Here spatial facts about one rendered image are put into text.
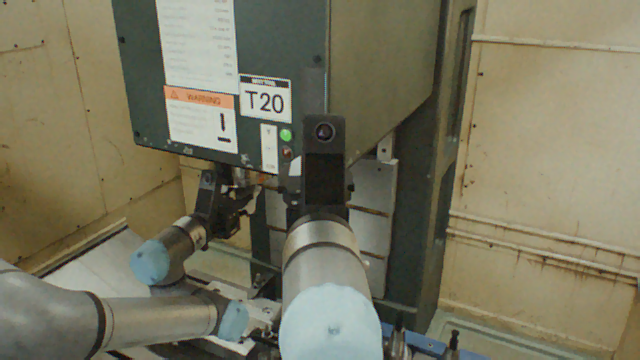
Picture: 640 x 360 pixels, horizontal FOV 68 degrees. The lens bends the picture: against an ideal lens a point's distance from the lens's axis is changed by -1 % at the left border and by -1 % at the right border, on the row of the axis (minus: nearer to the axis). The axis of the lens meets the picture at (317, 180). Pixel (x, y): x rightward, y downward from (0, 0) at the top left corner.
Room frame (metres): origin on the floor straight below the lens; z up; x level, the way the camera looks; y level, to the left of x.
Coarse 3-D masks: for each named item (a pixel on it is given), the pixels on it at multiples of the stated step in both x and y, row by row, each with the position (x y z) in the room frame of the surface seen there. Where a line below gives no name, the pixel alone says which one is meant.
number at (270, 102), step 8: (264, 88) 0.77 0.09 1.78; (264, 96) 0.77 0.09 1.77; (272, 96) 0.77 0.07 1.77; (280, 96) 0.76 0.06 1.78; (264, 104) 0.77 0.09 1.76; (272, 104) 0.77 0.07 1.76; (280, 104) 0.76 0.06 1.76; (264, 112) 0.77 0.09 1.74; (272, 112) 0.77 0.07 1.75; (280, 112) 0.76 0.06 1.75
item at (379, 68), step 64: (128, 0) 0.90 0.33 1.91; (256, 0) 0.78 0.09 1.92; (320, 0) 0.73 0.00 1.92; (384, 0) 0.92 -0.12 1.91; (128, 64) 0.91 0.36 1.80; (256, 64) 0.78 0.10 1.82; (320, 64) 0.73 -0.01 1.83; (384, 64) 0.94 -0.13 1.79; (256, 128) 0.78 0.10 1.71; (384, 128) 0.96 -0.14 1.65
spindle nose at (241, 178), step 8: (216, 168) 0.99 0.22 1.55; (224, 168) 0.98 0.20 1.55; (232, 168) 0.97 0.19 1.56; (224, 176) 0.98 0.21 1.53; (232, 176) 0.97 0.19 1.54; (240, 176) 0.97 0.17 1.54; (248, 176) 0.98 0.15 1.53; (256, 176) 0.98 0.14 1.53; (264, 176) 1.00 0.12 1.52; (272, 176) 1.02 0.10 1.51; (224, 184) 0.98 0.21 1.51; (232, 184) 0.98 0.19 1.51; (240, 184) 0.97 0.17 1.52; (248, 184) 0.98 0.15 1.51; (256, 184) 0.99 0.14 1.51
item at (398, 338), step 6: (396, 330) 0.75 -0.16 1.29; (402, 330) 0.75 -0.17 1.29; (396, 336) 0.75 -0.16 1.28; (402, 336) 0.75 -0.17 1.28; (390, 342) 0.76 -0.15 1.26; (396, 342) 0.75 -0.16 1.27; (402, 342) 0.75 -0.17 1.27; (390, 348) 0.75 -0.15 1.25; (396, 348) 0.74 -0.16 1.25; (402, 348) 0.75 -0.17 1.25; (390, 354) 0.75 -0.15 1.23; (396, 354) 0.74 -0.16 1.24; (402, 354) 0.74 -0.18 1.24
